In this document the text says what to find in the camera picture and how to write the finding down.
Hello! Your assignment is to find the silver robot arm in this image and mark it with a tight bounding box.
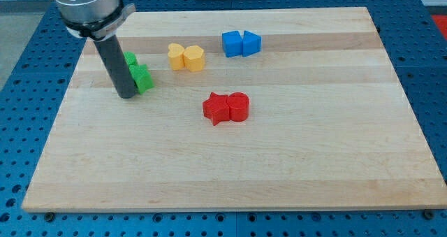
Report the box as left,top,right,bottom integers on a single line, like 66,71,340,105
54,0,136,41

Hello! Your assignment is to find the green circle block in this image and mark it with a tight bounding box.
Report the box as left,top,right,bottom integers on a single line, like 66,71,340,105
124,51,139,66

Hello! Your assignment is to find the red star block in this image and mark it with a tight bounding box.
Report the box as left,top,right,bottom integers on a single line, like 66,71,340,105
203,92,230,126

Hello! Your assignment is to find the red cylinder block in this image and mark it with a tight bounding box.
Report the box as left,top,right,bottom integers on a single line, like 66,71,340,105
227,92,249,122

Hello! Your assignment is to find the yellow hexagon block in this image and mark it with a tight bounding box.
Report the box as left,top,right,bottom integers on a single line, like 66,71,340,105
184,45,205,72

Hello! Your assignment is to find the blue cube block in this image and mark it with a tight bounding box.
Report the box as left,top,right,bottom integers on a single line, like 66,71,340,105
221,31,242,57

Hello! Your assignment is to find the blue triangle block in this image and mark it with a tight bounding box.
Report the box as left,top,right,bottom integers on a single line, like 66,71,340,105
242,30,262,57

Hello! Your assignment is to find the wooden board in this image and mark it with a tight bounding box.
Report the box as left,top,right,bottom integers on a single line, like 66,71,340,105
22,7,446,213

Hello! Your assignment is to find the yellow heart block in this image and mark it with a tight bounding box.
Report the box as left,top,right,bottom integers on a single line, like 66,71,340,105
168,43,185,70

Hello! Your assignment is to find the green star block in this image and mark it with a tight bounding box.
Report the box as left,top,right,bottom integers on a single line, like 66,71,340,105
129,64,154,94

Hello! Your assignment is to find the dark grey pointer rod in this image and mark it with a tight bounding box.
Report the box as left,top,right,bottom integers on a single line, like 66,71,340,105
94,35,137,99

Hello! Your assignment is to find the red object at edge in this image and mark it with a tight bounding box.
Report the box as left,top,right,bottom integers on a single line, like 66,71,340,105
432,15,447,39

